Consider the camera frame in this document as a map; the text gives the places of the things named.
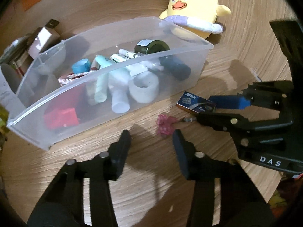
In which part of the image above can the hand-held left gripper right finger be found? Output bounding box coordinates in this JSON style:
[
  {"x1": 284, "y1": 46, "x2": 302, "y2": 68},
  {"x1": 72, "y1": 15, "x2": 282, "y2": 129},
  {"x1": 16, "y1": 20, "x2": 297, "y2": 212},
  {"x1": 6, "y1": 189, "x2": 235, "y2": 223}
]
[{"x1": 172, "y1": 130, "x2": 275, "y2": 227}]

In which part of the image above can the white tape roll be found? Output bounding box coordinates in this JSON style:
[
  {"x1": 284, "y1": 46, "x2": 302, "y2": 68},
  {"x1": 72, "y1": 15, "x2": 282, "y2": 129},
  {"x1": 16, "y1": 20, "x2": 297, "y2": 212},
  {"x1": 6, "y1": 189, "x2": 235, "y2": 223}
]
[{"x1": 129, "y1": 72, "x2": 159, "y2": 103}]

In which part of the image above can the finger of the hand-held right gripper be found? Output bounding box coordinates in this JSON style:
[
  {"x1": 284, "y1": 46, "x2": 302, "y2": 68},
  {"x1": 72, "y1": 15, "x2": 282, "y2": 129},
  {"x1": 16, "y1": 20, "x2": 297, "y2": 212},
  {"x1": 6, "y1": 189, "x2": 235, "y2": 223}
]
[
  {"x1": 209, "y1": 80, "x2": 294, "y2": 114},
  {"x1": 196, "y1": 112, "x2": 295, "y2": 153}
]

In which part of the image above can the white squeeze tube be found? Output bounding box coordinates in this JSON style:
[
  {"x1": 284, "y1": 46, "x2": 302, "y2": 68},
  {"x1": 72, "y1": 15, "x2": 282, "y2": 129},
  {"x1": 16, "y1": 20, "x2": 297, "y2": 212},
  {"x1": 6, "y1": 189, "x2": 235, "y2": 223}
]
[{"x1": 109, "y1": 76, "x2": 130, "y2": 113}]

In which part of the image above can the yellow chick plush toy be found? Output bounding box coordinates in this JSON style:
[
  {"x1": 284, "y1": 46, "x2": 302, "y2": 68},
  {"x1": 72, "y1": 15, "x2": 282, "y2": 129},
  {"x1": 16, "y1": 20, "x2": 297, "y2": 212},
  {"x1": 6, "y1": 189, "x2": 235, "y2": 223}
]
[{"x1": 159, "y1": 0, "x2": 231, "y2": 39}]

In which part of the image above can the blue staples box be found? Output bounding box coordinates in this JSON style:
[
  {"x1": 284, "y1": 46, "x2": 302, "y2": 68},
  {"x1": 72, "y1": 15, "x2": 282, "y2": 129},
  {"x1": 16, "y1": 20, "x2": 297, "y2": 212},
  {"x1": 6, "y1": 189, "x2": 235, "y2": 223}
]
[{"x1": 176, "y1": 92, "x2": 216, "y2": 114}]

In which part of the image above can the white marker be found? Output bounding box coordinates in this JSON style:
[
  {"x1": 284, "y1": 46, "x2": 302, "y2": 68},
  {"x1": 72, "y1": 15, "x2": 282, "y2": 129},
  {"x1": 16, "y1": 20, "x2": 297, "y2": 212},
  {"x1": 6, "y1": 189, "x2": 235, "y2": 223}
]
[{"x1": 118, "y1": 48, "x2": 142, "y2": 59}]

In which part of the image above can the blue tape roll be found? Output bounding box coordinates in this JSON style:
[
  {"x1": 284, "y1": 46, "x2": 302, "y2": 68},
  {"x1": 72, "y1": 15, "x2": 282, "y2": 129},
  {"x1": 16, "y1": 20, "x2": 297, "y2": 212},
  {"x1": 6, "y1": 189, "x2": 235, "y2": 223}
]
[{"x1": 72, "y1": 59, "x2": 91, "y2": 74}]

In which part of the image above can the red box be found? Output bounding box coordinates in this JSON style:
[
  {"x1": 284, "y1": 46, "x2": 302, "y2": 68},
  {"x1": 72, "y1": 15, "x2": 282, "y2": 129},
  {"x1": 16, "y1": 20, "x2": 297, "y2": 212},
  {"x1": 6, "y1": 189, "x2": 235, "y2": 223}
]
[{"x1": 44, "y1": 107, "x2": 80, "y2": 130}]

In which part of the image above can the red white striped bracelet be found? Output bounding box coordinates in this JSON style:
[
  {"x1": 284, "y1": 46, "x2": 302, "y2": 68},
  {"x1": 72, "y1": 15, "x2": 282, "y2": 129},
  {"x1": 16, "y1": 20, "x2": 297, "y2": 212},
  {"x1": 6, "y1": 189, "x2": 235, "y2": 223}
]
[{"x1": 58, "y1": 72, "x2": 91, "y2": 86}]

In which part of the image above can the teal tube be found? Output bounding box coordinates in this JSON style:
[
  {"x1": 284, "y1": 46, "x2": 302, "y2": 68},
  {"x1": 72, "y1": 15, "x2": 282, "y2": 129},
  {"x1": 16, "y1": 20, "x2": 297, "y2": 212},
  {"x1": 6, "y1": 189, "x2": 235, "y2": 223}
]
[{"x1": 95, "y1": 55, "x2": 119, "y2": 69}]

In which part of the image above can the pink flower hair pin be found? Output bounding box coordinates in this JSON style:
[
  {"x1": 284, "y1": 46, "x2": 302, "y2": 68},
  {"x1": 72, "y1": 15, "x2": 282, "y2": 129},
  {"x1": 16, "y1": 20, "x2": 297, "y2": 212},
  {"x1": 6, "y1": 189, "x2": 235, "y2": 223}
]
[{"x1": 155, "y1": 114, "x2": 197, "y2": 135}]

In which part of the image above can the clear plastic storage bin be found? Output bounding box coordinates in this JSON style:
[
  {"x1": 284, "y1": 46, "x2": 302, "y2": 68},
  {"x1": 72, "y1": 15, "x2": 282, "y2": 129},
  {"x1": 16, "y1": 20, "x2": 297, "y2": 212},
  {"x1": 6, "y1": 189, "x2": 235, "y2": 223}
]
[{"x1": 7, "y1": 16, "x2": 214, "y2": 151}]

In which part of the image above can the pale green tube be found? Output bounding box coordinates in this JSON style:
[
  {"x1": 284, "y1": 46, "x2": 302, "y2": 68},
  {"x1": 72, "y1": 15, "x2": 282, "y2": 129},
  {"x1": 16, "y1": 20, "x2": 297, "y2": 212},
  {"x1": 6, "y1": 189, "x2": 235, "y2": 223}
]
[{"x1": 94, "y1": 72, "x2": 112, "y2": 103}]

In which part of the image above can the dark blue bottle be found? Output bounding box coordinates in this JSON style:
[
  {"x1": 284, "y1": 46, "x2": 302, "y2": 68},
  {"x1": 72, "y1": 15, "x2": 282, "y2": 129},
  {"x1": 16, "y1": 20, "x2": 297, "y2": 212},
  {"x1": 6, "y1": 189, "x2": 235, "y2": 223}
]
[{"x1": 163, "y1": 57, "x2": 192, "y2": 81}]

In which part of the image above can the pink white small box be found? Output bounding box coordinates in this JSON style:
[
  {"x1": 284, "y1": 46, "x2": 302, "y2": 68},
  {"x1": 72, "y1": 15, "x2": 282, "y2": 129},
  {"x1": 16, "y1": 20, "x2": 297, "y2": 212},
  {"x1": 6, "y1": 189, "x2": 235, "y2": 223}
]
[{"x1": 28, "y1": 26, "x2": 61, "y2": 58}]

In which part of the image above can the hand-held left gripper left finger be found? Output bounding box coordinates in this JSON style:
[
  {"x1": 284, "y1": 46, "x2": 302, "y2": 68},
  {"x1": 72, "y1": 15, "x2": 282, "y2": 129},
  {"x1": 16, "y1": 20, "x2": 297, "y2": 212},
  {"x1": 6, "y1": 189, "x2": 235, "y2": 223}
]
[{"x1": 27, "y1": 130, "x2": 132, "y2": 227}]

